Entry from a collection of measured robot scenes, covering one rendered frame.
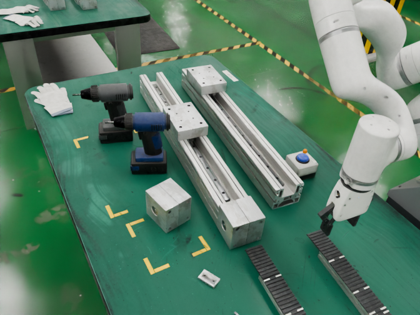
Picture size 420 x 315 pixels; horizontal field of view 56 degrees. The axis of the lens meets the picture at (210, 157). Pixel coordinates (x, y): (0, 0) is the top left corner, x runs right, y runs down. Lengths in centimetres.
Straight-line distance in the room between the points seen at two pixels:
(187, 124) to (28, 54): 144
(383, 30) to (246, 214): 62
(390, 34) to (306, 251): 64
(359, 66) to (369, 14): 31
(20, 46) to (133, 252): 170
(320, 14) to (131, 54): 193
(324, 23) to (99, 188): 82
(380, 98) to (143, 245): 71
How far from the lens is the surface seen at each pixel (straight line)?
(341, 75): 91
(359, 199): 99
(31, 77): 266
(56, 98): 175
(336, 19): 94
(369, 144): 88
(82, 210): 126
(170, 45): 405
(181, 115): 140
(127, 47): 272
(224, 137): 146
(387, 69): 135
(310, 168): 137
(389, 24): 123
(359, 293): 112
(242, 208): 112
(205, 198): 122
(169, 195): 114
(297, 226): 124
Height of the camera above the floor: 168
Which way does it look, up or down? 40 degrees down
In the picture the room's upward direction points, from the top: 5 degrees clockwise
